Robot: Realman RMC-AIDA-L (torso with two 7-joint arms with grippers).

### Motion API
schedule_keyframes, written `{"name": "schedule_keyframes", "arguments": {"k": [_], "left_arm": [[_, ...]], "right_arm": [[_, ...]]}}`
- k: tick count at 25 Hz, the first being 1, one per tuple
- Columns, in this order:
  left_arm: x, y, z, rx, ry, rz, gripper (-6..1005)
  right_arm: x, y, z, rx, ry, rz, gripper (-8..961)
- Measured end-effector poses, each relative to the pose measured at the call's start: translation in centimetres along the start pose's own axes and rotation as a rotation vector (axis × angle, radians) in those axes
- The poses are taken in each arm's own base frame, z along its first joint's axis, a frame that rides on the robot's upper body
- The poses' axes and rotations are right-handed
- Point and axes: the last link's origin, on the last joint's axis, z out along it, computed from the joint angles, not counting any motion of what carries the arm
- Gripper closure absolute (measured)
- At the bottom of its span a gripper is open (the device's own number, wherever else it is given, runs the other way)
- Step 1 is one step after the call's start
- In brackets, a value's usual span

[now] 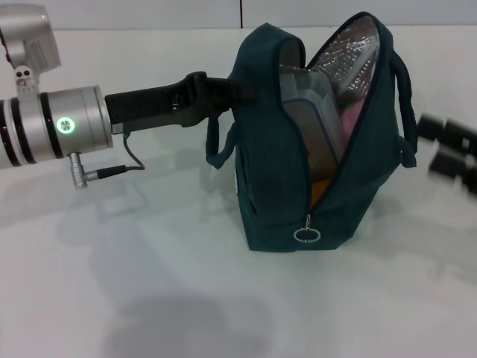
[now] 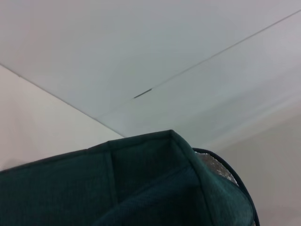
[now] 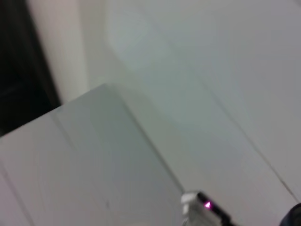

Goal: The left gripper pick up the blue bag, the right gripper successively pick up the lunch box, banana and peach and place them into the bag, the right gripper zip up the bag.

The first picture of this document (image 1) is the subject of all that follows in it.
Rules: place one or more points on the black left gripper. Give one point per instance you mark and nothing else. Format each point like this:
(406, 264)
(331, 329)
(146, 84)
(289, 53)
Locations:
(149, 108)

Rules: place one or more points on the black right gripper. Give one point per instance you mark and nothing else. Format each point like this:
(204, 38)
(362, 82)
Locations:
(471, 171)

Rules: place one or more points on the dark teal insulated lunch bag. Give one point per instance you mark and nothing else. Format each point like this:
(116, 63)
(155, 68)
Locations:
(268, 168)

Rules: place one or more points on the clear blue-rimmed food container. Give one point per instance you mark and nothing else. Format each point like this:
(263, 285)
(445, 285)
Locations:
(309, 123)

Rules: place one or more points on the pink peach toy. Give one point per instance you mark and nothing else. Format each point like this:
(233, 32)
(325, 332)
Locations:
(350, 119)

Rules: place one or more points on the yellow banana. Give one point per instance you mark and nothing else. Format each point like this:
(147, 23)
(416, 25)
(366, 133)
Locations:
(319, 190)

